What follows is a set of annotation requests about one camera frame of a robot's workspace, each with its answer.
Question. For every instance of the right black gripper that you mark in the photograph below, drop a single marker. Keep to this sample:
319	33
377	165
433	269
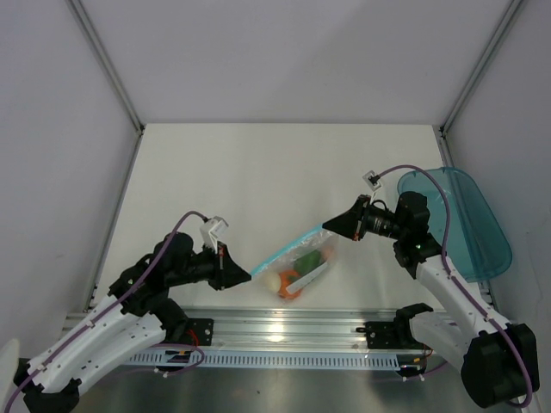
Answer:
350	224

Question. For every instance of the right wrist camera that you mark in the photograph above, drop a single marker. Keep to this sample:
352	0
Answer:
373	182

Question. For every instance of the green toy bell pepper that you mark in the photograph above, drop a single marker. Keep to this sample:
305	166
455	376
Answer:
308	262

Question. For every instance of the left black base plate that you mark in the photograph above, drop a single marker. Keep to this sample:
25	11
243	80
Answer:
199	332

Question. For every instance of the white slotted cable duct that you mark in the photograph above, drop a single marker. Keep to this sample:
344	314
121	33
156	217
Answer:
265	359

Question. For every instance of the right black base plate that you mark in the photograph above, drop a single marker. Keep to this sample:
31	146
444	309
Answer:
388	335

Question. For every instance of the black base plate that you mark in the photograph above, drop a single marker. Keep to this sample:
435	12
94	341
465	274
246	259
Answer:
388	335
199	332

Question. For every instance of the clear zip top bag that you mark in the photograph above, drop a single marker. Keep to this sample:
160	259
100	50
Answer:
315	239

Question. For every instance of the orange toy pumpkin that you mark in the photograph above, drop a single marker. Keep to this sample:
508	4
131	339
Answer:
286	289

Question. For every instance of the right aluminium frame post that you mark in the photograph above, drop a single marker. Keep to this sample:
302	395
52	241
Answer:
482	64

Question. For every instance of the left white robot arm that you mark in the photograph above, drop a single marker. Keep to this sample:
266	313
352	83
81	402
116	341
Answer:
137	313

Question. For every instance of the aluminium frame post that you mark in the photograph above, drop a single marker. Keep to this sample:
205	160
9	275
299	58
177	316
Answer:
100	52
482	64

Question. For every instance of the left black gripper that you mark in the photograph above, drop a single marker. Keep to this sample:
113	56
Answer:
227	273

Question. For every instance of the left aluminium frame post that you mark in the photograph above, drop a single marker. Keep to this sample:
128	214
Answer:
100	52

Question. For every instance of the white toy egg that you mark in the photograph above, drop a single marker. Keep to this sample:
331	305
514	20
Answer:
272	281

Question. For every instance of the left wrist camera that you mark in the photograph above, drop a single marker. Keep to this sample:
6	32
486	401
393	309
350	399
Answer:
211	232

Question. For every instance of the aluminium mounting rail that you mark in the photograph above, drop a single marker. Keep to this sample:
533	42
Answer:
255	330

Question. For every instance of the teal plastic tray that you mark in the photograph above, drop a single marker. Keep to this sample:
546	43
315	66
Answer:
476	244

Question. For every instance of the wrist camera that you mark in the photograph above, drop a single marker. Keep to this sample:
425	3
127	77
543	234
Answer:
211	232
373	182

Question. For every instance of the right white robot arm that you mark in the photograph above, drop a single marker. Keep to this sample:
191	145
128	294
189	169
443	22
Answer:
497	359

